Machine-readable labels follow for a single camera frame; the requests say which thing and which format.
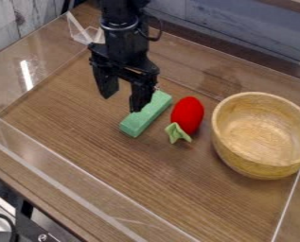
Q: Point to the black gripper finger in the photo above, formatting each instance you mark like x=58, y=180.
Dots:
x=107, y=81
x=143, y=90

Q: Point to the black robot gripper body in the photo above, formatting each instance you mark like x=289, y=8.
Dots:
x=124, y=53

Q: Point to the green rectangular foam block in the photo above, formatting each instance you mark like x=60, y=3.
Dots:
x=137, y=121

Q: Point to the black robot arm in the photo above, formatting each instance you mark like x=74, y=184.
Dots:
x=121, y=12

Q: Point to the brown wooden bowl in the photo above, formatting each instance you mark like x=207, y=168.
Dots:
x=256, y=135

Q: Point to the red plush strawberry toy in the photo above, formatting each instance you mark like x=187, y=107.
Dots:
x=187, y=118

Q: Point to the clear acrylic corner bracket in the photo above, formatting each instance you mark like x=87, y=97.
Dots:
x=84, y=35

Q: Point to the clear acrylic tray wall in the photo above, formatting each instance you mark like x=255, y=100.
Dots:
x=95, y=211

